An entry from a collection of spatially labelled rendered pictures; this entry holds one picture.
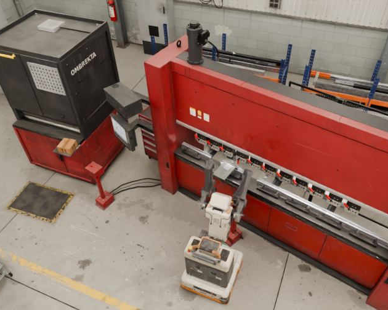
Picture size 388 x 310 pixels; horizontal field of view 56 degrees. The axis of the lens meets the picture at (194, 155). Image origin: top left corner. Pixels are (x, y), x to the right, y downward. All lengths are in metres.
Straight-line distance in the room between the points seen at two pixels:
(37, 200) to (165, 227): 2.14
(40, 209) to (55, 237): 0.61
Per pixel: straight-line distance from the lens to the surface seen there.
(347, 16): 7.98
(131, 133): 4.62
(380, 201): 4.17
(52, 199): 6.25
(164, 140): 5.04
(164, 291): 5.00
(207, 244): 4.24
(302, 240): 4.99
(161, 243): 5.34
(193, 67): 4.28
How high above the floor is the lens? 4.51
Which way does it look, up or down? 45 degrees down
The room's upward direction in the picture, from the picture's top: 2 degrees counter-clockwise
